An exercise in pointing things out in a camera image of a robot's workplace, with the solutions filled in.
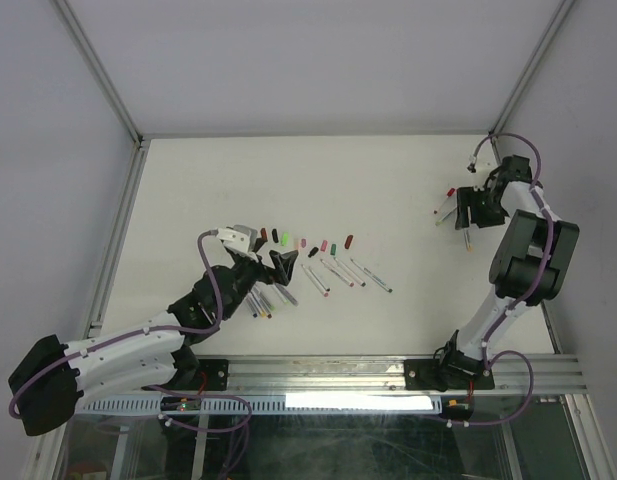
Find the yellow marker pen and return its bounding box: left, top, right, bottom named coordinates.
left=250, top=293, right=267, bottom=318

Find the pink cap marker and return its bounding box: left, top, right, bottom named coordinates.
left=320, top=259, right=355, bottom=287

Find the light green cap marker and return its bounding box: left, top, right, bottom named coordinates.
left=272, top=285, right=290, bottom=304

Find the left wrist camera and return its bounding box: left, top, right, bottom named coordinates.
left=216, top=225, right=258, bottom=259

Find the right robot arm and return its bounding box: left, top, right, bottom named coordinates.
left=435, top=155, right=580, bottom=387

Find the purple cap marker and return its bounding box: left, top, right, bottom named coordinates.
left=301, top=264, right=329, bottom=297

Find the blue marker pen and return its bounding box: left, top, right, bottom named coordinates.
left=246, top=296, right=261, bottom=318

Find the small black cap marker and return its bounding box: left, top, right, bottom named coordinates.
left=307, top=266, right=331, bottom=295

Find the brown cap marker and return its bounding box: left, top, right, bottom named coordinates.
left=255, top=293, right=272, bottom=318

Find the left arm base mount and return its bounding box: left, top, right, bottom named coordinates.
left=157, top=346, right=230, bottom=392

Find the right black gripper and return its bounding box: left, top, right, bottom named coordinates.
left=454, top=184, right=504, bottom=228

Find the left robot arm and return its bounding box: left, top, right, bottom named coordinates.
left=8, top=226, right=299, bottom=437

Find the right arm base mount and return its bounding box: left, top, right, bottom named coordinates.
left=403, top=337, right=495, bottom=392

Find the dark red cap marker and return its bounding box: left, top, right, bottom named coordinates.
left=350, top=257, right=393, bottom=293

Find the slotted cable duct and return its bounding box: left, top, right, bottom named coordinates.
left=77, top=392, right=442, bottom=417

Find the aluminium front rail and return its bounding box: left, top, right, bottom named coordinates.
left=223, top=353, right=588, bottom=396

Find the controller board with LEDs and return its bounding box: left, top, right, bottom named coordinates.
left=160, top=396, right=202, bottom=412

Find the grey pen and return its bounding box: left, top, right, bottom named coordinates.
left=278, top=285, right=299, bottom=306

